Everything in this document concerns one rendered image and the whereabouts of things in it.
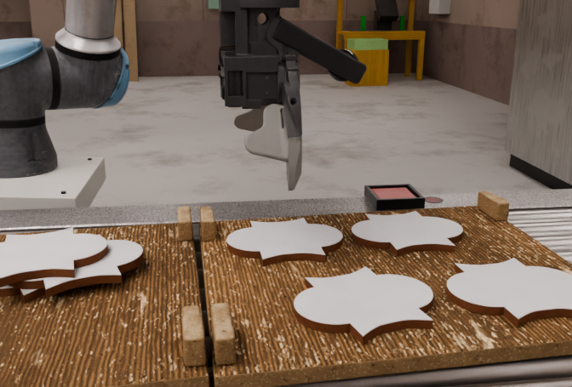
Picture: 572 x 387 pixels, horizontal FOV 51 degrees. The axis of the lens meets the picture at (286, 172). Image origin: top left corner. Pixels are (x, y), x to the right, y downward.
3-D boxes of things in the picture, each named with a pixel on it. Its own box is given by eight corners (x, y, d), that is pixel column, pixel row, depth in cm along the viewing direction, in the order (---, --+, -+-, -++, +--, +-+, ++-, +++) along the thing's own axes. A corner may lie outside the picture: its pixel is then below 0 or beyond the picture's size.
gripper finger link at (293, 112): (281, 149, 65) (273, 78, 68) (297, 148, 65) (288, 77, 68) (287, 131, 61) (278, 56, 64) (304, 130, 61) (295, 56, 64)
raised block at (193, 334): (182, 331, 54) (180, 303, 53) (203, 329, 54) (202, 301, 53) (184, 370, 48) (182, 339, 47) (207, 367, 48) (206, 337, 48)
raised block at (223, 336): (210, 329, 54) (209, 302, 53) (231, 327, 54) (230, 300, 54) (214, 368, 48) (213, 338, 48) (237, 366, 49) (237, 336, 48)
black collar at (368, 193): (363, 195, 98) (364, 184, 98) (408, 193, 99) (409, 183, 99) (376, 210, 91) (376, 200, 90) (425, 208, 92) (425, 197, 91)
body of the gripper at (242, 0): (220, 102, 71) (217, -5, 68) (292, 99, 72) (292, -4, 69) (225, 113, 64) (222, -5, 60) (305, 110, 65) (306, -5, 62)
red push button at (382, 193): (369, 196, 97) (370, 188, 97) (405, 195, 98) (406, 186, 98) (380, 208, 92) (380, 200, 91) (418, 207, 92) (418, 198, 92)
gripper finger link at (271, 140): (247, 192, 63) (240, 112, 66) (302, 190, 64) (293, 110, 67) (248, 183, 60) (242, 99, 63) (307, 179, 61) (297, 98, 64)
